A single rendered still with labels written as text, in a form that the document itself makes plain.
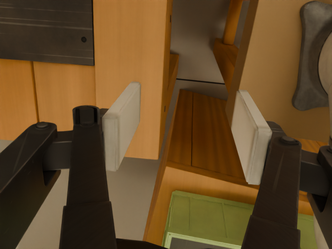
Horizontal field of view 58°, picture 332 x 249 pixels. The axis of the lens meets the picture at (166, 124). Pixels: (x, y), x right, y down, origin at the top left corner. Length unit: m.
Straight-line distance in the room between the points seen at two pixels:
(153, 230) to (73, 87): 0.48
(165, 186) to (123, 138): 0.68
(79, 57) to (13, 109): 0.21
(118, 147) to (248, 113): 0.07
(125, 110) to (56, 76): 0.53
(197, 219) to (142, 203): 1.14
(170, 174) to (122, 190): 1.05
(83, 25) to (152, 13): 0.14
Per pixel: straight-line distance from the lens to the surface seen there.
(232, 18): 1.25
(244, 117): 0.17
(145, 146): 0.66
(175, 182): 0.82
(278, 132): 0.17
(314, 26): 0.56
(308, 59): 0.56
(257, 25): 0.55
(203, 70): 1.51
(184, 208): 0.78
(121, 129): 0.16
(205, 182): 0.82
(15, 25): 0.68
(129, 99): 0.17
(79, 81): 0.67
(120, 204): 1.91
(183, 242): 0.87
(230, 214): 0.81
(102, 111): 0.17
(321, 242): 0.52
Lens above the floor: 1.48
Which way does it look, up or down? 68 degrees down
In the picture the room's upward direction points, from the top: 167 degrees counter-clockwise
